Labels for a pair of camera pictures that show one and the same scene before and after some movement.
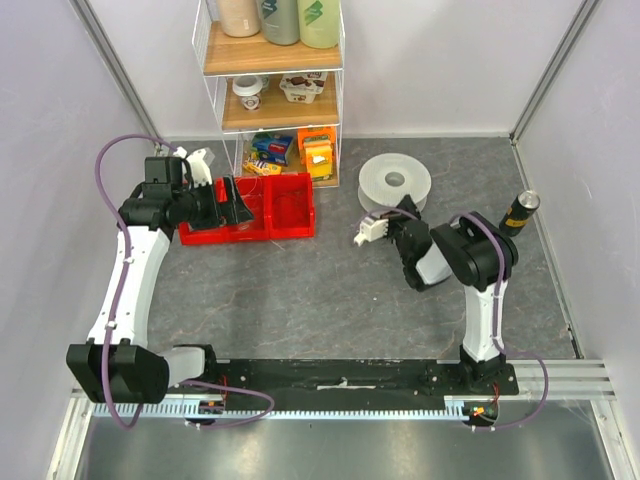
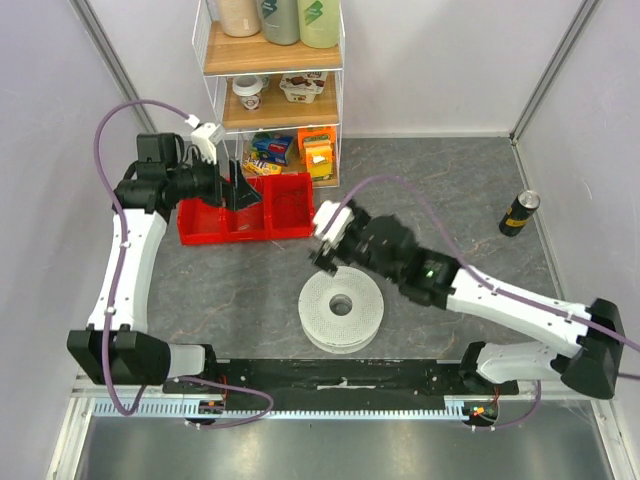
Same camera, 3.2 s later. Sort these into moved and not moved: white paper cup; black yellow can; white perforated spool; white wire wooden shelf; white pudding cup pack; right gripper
Moved: white perforated spool; right gripper
Not moved: black yellow can; white paper cup; white pudding cup pack; white wire wooden shelf
